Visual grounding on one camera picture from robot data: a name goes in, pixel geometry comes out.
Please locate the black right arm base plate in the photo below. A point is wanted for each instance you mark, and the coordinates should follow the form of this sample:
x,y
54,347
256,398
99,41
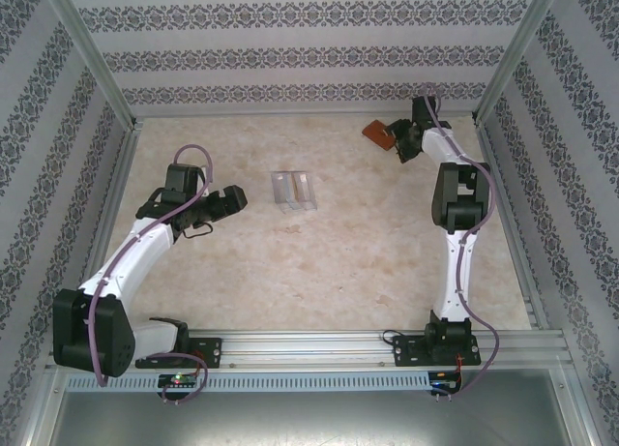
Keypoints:
x,y
406,351

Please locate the aluminium side rail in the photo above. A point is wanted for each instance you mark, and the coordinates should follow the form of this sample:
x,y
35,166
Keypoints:
x,y
121,165

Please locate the grey credit card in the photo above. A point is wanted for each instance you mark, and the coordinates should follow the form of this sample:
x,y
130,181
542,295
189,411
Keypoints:
x,y
303,187

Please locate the aluminium mounting rail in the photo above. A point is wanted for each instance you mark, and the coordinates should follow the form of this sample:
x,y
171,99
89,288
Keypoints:
x,y
304,347

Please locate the aluminium frame post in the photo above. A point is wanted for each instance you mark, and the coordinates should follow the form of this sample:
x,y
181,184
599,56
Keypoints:
x,y
97,54
512,54

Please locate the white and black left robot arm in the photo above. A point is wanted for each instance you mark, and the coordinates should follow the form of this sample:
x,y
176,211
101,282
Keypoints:
x,y
135,252

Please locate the small circuit board green light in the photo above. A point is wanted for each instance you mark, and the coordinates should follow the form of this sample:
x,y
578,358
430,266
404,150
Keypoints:
x,y
176,380

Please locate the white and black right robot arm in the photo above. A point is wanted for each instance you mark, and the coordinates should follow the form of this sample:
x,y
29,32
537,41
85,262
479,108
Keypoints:
x,y
457,272

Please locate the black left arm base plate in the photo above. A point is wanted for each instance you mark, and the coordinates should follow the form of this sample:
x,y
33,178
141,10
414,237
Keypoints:
x,y
208,351

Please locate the brown leather card holder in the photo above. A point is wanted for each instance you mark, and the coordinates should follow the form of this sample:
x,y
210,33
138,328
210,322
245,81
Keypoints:
x,y
379,132

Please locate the grey metal sheet panel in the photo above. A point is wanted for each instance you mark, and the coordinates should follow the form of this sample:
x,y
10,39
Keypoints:
x,y
309,417

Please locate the clear acrylic card stand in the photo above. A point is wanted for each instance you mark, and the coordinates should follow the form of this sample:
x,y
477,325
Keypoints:
x,y
290,201

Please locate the small circuit board blue light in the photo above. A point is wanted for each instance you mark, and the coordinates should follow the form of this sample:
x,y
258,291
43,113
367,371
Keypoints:
x,y
442,383

